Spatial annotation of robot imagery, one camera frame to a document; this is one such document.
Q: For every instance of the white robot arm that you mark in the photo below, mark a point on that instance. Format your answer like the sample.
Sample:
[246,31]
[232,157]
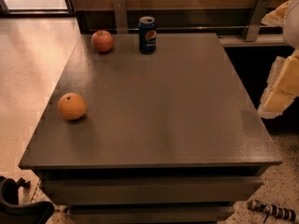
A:
[290,26]

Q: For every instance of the blue pepsi can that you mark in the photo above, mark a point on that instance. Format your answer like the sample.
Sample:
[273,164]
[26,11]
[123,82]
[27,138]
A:
[147,35]

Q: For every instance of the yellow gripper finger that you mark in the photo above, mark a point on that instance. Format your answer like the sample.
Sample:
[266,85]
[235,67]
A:
[282,86]
[275,18]

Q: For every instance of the black striped cylinder tool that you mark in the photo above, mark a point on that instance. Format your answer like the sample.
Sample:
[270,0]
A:
[273,210]

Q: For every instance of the grey drawer cabinet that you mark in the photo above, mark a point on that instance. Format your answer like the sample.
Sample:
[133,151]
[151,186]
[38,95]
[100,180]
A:
[167,138]

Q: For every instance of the red apple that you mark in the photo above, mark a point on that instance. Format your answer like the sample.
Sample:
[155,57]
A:
[102,41]

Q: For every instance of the right metal bracket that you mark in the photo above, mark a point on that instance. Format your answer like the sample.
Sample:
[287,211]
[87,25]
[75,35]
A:
[251,30]

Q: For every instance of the left metal bracket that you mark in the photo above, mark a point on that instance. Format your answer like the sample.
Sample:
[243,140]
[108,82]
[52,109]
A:
[120,14]

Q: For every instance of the orange fruit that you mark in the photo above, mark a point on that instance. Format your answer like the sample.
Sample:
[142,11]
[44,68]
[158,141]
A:
[72,106]

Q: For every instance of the metal bracket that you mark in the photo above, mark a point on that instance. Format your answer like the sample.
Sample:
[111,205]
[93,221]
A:
[120,14]
[251,30]

